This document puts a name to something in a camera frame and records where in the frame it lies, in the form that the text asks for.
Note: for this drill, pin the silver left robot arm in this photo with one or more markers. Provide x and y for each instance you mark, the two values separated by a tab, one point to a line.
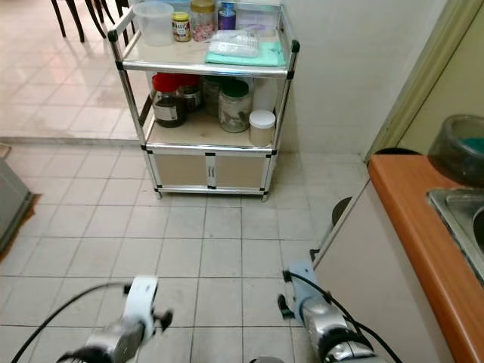
117	338

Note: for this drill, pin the kitchen cabinet orange wood countertop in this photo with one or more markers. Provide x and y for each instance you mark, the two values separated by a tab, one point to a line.
370	287

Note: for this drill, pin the black bin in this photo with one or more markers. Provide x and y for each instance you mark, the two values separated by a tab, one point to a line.
340	210

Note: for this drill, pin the metal shelf cart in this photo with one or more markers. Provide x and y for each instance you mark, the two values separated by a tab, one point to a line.
181	170

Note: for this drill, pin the white lid jar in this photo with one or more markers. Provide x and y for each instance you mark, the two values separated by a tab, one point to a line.
262	128

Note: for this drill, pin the green lid glass jar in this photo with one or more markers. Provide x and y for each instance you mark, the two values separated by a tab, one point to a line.
234	110

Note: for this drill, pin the large red lid jar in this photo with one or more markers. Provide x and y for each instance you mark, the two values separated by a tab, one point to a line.
168	106

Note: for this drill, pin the dark glass jar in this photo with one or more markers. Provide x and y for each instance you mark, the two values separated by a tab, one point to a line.
210	97

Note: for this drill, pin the small red lid jar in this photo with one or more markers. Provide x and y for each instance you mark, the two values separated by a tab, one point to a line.
192	94

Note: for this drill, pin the dark glass bowl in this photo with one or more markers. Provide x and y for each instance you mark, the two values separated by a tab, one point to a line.
457	151

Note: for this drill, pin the teal folded cloth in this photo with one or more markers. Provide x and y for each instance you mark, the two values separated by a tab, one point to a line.
272	55

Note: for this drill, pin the clear plastic bag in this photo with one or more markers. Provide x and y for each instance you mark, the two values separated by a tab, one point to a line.
237	44

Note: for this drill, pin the olive green door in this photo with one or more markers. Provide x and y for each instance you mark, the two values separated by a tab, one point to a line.
457	94

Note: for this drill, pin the clear plastic tub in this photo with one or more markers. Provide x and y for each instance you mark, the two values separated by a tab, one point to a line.
155	29

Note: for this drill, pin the yellow label jar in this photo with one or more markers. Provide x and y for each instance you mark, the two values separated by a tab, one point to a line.
181	29

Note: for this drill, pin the glass jar pink contents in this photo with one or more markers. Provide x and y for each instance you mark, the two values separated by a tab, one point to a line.
203	26

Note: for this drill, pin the blue purple can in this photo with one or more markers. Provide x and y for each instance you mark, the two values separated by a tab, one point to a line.
227	17

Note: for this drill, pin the dark wooden chair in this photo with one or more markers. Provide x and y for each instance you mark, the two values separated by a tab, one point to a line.
76	23
123	13

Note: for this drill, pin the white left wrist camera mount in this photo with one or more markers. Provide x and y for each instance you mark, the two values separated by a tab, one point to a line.
142	299

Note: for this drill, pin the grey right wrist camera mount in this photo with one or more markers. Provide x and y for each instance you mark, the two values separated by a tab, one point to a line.
302	280

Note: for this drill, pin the olive door frame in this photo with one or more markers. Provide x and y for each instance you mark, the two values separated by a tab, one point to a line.
427	76

